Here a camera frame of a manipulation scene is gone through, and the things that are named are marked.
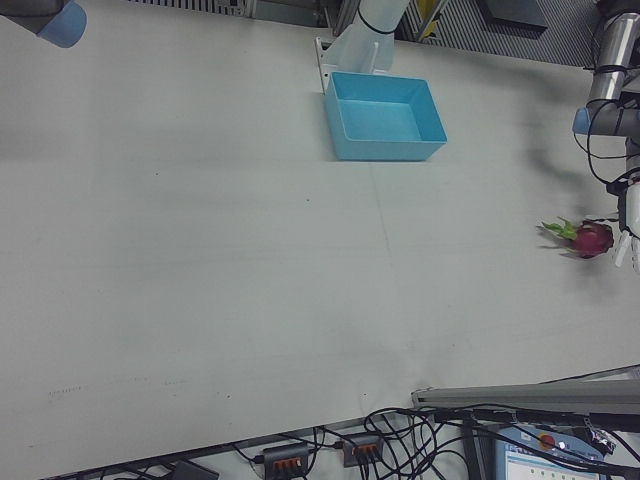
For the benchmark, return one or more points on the robot teach pendant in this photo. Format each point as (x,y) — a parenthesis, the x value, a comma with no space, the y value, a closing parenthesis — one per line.
(525,460)

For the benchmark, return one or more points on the white robot mount stand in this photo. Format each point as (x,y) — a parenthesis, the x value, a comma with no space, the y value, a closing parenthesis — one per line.
(360,50)

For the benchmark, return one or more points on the red dragon fruit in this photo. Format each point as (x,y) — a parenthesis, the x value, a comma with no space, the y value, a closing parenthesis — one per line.
(592,240)

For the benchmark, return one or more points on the grey ribbed panel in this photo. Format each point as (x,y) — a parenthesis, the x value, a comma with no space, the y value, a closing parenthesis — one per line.
(465,30)

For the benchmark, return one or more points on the grey usb hub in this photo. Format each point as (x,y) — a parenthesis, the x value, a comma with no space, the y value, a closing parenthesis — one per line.
(362,442)
(285,452)

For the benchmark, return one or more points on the yellow black bracket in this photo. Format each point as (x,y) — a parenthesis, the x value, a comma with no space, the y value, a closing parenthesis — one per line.
(425,12)

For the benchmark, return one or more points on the light blue plastic bin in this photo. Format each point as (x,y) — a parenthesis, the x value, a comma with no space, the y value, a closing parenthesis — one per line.
(380,150)

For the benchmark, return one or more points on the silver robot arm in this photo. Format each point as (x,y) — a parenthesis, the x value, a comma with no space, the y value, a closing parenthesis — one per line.
(610,85)

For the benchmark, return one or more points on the black box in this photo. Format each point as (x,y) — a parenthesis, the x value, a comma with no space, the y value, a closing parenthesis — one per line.
(515,15)

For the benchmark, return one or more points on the aluminium profile rail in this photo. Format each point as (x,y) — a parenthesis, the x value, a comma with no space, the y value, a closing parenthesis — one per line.
(500,395)

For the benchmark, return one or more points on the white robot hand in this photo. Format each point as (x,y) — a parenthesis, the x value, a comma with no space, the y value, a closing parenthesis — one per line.
(632,220)

